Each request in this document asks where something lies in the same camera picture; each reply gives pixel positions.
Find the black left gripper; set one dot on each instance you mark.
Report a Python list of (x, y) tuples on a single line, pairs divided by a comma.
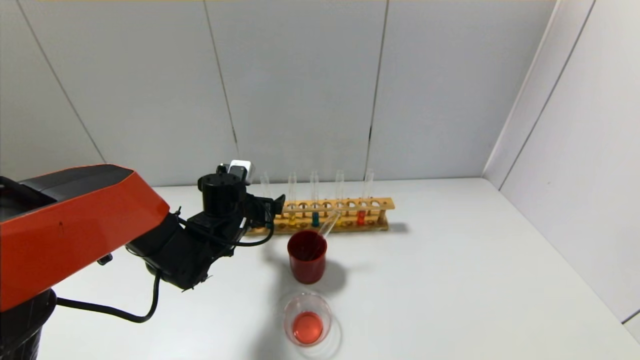
[(263, 207)]

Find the blue pigment glass test tube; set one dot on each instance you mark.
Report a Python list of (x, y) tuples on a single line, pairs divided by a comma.
[(314, 187), (265, 185)]

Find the red pigment glass test tube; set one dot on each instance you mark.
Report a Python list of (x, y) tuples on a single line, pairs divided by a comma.
[(367, 185), (330, 225)]

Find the orange and black left arm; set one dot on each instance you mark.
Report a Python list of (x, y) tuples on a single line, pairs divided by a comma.
[(75, 220)]

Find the yellow pigment glass test tube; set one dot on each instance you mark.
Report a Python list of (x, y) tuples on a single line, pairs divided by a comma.
[(339, 186), (292, 187)]

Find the wooden test tube rack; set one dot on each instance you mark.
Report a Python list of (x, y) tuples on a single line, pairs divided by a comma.
[(350, 204)]

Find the dark red plastic cup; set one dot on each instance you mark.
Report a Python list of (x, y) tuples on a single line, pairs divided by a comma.
[(307, 267)]

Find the clear glass beaker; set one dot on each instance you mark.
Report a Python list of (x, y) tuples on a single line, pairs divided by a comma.
[(307, 327)]

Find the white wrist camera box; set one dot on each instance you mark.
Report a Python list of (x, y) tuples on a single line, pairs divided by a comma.
[(242, 167)]

